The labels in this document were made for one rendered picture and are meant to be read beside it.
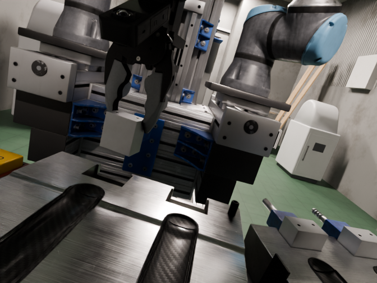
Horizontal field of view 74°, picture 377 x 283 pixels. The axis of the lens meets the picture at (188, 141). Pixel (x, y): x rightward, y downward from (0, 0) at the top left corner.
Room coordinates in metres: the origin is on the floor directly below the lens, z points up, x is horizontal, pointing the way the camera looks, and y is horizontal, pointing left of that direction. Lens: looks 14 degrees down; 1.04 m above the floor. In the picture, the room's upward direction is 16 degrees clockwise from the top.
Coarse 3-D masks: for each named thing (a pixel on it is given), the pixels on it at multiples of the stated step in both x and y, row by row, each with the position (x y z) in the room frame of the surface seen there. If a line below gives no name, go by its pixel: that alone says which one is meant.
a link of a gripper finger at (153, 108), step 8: (152, 80) 0.36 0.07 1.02; (160, 80) 0.36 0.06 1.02; (152, 88) 0.36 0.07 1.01; (160, 88) 0.35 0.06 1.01; (152, 96) 0.36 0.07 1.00; (152, 104) 0.36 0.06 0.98; (160, 104) 0.36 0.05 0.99; (152, 112) 0.36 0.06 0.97; (160, 112) 0.37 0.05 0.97; (144, 120) 0.36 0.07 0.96; (152, 120) 0.36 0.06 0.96; (144, 128) 0.36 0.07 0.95; (152, 128) 0.37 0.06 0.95
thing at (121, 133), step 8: (112, 112) 0.35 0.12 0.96; (120, 112) 0.37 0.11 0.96; (104, 120) 0.35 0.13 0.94; (112, 120) 0.35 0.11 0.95; (120, 120) 0.35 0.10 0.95; (128, 120) 0.34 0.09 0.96; (136, 120) 0.35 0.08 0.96; (104, 128) 0.35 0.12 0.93; (112, 128) 0.35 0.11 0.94; (120, 128) 0.34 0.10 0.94; (128, 128) 0.34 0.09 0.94; (136, 128) 0.34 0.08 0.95; (104, 136) 0.35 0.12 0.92; (112, 136) 0.35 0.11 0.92; (120, 136) 0.34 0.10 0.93; (128, 136) 0.34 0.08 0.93; (136, 136) 0.35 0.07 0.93; (144, 136) 0.39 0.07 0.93; (104, 144) 0.35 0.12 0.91; (112, 144) 0.35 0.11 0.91; (120, 144) 0.34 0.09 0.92; (128, 144) 0.34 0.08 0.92; (136, 144) 0.36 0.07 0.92; (120, 152) 0.34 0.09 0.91; (128, 152) 0.34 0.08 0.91; (136, 152) 0.36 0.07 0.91
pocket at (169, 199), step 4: (172, 192) 0.31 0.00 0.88; (168, 196) 0.30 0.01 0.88; (168, 200) 0.31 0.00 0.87; (172, 200) 0.31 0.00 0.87; (176, 200) 0.31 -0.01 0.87; (180, 200) 0.31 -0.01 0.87; (184, 200) 0.31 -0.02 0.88; (208, 200) 0.31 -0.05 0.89; (176, 204) 0.31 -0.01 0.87; (180, 204) 0.31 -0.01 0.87; (184, 204) 0.31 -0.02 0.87; (188, 204) 0.31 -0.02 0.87; (192, 204) 0.31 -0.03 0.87; (196, 204) 0.31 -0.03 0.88; (208, 204) 0.30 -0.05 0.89; (188, 208) 0.31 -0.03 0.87; (192, 208) 0.31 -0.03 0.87; (196, 208) 0.31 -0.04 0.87; (200, 208) 0.31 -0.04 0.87; (204, 208) 0.31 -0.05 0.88; (200, 212) 0.31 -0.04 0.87; (204, 212) 0.31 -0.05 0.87
